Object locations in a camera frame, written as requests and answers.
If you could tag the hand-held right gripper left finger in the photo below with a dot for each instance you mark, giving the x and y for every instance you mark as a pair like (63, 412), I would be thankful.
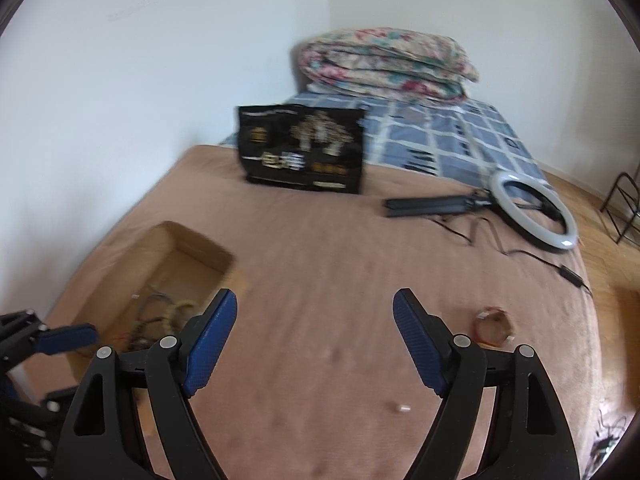
(210, 340)

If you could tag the pearl earring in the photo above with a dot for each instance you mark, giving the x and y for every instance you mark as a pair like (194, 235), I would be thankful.
(403, 407)

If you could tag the black printed snack bag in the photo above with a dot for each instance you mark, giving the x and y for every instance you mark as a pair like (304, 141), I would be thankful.
(300, 150)

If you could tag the black folded tripod stand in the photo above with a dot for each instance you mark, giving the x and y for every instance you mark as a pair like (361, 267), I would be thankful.
(425, 206)

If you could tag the hexagonal wooden jewelry box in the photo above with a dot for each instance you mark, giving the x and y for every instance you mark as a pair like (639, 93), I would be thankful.
(492, 327)

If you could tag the folded floral quilt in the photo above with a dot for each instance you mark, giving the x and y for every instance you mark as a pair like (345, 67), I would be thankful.
(385, 65)

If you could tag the blue checked bed sheet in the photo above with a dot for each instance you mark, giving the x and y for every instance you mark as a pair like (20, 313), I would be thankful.
(450, 145)

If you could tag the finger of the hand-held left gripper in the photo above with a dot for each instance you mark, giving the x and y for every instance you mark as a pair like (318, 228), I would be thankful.
(55, 401)
(67, 337)

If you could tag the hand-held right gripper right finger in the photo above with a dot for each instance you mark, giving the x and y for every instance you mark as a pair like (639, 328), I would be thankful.
(417, 340)

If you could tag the cardboard box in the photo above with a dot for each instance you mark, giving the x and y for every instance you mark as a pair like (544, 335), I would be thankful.
(190, 265)

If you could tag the black metal clothes rack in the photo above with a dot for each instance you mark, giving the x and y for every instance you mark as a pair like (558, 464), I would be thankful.
(606, 205)

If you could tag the metal bangle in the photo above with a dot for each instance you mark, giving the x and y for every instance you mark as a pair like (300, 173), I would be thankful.
(150, 292)

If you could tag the pink-brown blanket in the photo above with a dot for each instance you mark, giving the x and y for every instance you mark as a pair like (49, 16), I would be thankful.
(325, 260)

